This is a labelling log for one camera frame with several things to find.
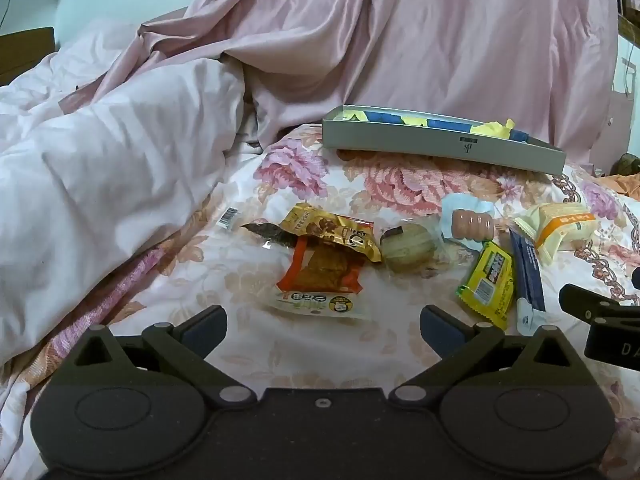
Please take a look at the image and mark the dark seaweed clear packet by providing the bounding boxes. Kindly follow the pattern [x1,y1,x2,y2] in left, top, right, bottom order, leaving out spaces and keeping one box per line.
[217,206,301,251]

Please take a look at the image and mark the orange tofu snack packet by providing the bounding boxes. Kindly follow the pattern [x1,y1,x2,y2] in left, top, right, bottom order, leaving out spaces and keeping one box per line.
[272,236,372,321]

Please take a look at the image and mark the pink satin duvet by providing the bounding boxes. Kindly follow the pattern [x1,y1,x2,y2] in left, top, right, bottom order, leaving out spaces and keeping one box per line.
[60,0,621,161]

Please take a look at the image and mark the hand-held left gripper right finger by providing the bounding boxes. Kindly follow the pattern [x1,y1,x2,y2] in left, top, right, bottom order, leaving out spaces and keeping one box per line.
[389,304,583,408]

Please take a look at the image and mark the round cake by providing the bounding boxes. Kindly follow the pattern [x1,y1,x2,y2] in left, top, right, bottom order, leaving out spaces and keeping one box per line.
[380,224,437,275]

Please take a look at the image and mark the grey cardboard box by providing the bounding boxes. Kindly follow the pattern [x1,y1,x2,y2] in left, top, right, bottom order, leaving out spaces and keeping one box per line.
[321,104,567,176]

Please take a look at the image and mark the snack packets in box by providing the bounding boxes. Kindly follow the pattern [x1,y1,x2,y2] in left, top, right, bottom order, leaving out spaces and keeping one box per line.
[342,107,517,138]
[364,109,532,144]

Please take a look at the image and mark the yellow green snack packet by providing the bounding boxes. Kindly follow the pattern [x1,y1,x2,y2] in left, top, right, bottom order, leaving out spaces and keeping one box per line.
[456,241,516,332]

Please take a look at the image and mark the gold foil snack packet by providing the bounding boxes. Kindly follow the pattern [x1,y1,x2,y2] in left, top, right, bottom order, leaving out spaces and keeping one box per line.
[278,203,383,264]

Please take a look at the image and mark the white quilt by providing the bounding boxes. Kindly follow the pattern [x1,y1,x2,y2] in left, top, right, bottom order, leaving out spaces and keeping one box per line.
[0,17,261,367]

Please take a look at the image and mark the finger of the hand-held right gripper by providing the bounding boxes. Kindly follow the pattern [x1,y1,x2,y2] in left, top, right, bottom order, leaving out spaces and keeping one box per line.
[559,283,640,322]

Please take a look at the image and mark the floral bedsheet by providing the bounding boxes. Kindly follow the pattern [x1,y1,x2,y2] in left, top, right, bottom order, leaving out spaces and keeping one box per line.
[0,120,640,480]

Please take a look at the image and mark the orange cloth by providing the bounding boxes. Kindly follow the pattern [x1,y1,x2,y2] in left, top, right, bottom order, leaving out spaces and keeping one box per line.
[596,172,640,197]

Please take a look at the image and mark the wooden shelf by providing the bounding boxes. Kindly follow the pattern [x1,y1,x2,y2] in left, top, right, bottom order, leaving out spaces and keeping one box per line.
[617,12,640,42]

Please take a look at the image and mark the cream orange snack packet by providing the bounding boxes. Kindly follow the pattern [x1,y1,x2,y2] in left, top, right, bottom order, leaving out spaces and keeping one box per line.
[514,203,599,266]

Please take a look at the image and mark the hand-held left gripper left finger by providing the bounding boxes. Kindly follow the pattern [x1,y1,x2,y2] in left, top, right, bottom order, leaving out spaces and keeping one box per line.
[60,304,252,408]

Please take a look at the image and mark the sausage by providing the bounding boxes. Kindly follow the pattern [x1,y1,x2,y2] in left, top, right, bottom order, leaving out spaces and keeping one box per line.
[439,195,497,252]

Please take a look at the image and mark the dark blue stick packet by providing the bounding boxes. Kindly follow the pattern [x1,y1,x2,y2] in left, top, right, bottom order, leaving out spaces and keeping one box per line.
[508,229,547,336]

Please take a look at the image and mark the wooden headboard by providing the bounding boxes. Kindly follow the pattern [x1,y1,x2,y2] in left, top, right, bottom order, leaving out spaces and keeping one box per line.
[0,26,55,87]

